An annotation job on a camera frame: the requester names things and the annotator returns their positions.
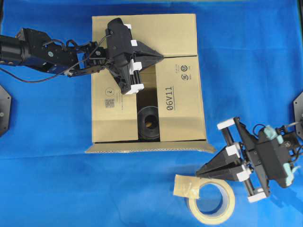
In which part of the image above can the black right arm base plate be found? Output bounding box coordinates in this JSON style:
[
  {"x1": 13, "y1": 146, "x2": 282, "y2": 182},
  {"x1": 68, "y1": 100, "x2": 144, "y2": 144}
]
[{"x1": 293, "y1": 92, "x2": 303, "y2": 122}]

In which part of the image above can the beige packing tape roll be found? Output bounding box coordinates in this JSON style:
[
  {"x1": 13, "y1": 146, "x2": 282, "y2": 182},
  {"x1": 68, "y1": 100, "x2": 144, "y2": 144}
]
[{"x1": 173, "y1": 175, "x2": 235, "y2": 225}]

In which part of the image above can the black round object in box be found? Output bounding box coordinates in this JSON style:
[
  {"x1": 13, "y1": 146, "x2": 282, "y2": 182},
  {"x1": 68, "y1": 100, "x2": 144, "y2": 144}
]
[{"x1": 137, "y1": 106, "x2": 160, "y2": 141}]

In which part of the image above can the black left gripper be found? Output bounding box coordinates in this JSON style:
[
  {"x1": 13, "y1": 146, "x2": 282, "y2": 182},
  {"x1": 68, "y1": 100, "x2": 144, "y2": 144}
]
[{"x1": 106, "y1": 17, "x2": 164, "y2": 95}]

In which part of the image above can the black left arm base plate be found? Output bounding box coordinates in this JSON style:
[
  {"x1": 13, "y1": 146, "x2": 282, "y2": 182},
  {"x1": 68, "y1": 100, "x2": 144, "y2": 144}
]
[{"x1": 0, "y1": 86, "x2": 11, "y2": 136}]

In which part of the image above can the brown cardboard box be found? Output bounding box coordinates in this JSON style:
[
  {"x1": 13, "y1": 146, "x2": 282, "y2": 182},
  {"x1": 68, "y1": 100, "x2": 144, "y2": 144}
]
[{"x1": 88, "y1": 13, "x2": 215, "y2": 153}]

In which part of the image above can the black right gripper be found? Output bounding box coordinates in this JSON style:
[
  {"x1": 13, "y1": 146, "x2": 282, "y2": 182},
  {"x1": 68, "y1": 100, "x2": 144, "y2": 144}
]
[{"x1": 196, "y1": 117, "x2": 295, "y2": 203}]

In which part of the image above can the blue table cloth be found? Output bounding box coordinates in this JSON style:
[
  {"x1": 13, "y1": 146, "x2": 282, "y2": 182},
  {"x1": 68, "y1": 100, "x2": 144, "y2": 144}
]
[{"x1": 0, "y1": 0, "x2": 303, "y2": 227}]

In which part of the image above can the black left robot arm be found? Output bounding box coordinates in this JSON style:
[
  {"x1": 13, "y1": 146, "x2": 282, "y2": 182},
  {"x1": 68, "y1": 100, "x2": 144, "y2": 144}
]
[{"x1": 0, "y1": 18, "x2": 164, "y2": 95}]

